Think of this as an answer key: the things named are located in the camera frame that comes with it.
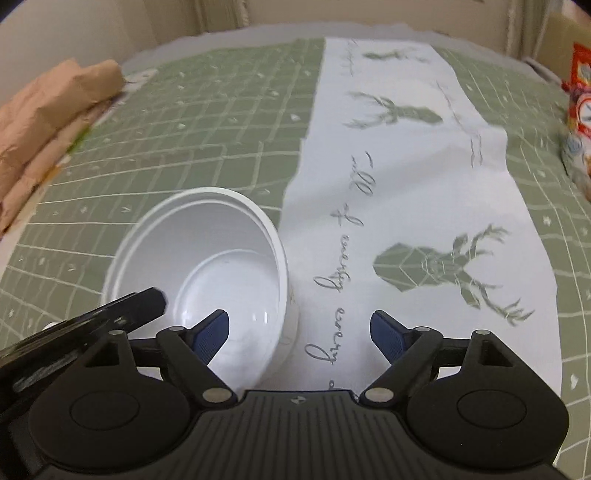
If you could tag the white plastic bowl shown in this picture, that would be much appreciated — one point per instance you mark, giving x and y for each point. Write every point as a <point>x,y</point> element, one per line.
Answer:
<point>207,240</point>

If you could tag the red cereal bag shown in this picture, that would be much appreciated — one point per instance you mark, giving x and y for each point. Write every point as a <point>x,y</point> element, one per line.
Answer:
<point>579,120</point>

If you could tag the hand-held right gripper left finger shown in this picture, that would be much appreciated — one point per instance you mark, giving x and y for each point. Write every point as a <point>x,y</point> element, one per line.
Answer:
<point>212,336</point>

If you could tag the white deer print cloth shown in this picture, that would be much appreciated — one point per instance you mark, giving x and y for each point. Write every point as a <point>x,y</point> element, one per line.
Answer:
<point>415,184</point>

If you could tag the beige curtain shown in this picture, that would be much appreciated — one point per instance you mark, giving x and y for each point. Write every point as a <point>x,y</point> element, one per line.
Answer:
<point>526,27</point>

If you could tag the beige headboard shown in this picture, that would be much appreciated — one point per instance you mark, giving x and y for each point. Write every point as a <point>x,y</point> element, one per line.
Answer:
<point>561,50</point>

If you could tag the peach duvet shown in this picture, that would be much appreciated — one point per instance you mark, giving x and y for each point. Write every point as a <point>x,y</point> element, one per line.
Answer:
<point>37,138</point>

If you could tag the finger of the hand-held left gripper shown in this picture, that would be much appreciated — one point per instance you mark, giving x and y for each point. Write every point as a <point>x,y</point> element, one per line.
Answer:
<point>138,307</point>

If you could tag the green checked bedsheet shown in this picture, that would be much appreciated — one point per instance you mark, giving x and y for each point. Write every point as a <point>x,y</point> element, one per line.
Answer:
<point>184,115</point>

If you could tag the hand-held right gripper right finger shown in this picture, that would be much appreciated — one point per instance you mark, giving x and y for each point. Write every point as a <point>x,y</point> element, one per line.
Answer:
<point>387,336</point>

